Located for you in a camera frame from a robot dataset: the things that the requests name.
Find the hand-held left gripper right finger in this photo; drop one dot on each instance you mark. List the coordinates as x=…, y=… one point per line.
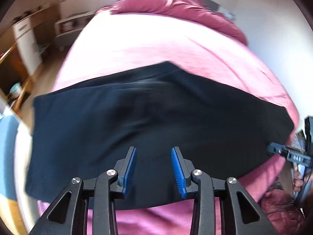
x=177, y=173

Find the blue armchair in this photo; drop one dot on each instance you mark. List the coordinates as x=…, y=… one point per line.
x=9, y=151

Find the bed with pink sheet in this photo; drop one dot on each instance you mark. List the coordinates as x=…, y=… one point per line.
x=146, y=44

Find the person's dark red jacket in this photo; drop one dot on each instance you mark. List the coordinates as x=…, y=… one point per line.
x=281, y=213

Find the small floral nightstand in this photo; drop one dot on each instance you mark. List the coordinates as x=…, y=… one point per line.
x=226, y=13

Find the white cabinet with drawer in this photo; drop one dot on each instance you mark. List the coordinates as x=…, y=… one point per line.
x=27, y=46

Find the wooden desk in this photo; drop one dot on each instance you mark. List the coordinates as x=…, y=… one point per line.
x=46, y=17

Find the black embroidered pants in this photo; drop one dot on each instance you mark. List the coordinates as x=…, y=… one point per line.
x=146, y=115

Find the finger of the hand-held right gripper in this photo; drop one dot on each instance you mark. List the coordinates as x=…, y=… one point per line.
x=309, y=129
x=277, y=148

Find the magenta duvet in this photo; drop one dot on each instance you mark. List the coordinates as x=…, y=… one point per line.
x=195, y=12

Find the person's right hand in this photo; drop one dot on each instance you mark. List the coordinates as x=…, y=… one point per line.
x=297, y=182

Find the mint green cup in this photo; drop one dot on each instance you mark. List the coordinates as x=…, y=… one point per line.
x=15, y=89

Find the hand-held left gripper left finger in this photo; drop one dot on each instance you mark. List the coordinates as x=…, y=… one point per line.
x=128, y=173

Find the white floral nightstand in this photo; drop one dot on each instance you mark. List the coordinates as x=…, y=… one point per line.
x=71, y=33

